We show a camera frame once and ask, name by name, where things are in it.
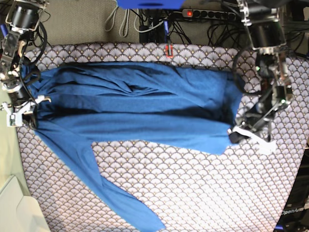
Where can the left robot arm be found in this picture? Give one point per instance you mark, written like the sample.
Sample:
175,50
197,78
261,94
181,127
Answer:
261,19

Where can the fan-patterned tablecloth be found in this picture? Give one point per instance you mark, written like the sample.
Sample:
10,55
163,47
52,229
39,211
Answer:
239,191

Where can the black power strip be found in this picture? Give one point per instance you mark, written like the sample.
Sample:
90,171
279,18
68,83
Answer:
207,14

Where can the blue long-sleeve T-shirt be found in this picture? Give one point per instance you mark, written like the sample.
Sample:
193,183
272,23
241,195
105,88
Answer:
119,101

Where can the blue-handled clamp left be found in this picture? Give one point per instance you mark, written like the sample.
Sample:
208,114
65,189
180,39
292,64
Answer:
4,30

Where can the red clamp on table edge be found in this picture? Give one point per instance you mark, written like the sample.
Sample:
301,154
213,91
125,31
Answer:
169,50

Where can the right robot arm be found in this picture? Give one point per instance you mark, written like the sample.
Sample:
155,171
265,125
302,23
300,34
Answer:
23,23

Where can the white plastic bin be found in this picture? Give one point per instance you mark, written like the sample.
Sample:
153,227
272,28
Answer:
18,212

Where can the black OpenArm base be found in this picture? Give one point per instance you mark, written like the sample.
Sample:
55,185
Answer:
295,215

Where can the blue box at top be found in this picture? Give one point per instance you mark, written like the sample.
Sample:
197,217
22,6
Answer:
150,4

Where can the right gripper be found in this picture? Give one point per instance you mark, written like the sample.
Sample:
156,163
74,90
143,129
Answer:
23,107

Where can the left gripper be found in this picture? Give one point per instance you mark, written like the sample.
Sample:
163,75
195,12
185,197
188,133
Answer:
252,122

